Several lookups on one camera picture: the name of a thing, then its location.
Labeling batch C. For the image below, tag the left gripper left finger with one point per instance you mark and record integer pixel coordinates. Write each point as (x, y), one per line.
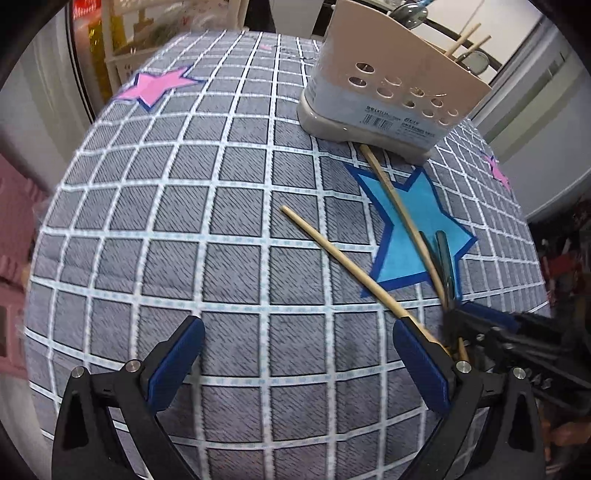
(86, 445)

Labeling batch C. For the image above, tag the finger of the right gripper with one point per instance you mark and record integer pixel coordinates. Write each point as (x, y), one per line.
(555, 358)

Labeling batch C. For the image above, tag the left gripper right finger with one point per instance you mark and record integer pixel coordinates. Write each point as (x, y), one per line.
(510, 445)

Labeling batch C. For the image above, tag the dark teal plastic spoon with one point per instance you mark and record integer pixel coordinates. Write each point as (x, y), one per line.
(441, 268)

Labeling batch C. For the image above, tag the long bamboo chopstick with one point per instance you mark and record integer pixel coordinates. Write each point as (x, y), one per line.
(379, 292)

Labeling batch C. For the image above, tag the thin bamboo chopstick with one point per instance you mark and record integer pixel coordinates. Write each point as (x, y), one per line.
(474, 47)

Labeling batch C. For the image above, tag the person's right hand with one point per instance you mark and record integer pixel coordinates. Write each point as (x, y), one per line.
(568, 434)

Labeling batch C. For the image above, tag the grey checkered star tablecloth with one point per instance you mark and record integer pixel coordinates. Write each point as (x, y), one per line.
(171, 207)

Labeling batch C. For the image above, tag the metal spoon in holder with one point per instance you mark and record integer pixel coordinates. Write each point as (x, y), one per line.
(475, 62)

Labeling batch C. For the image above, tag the beige plastic utensil holder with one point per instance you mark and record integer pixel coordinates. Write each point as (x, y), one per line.
(378, 83)

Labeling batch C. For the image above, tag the plain bamboo chopstick in holder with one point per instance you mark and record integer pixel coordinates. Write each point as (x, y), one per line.
(466, 33)

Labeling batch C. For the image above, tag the beige flower-cutout storage cart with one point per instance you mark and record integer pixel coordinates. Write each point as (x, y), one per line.
(134, 30)

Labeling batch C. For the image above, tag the red plastic crate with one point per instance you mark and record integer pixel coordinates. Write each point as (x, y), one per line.
(86, 10)

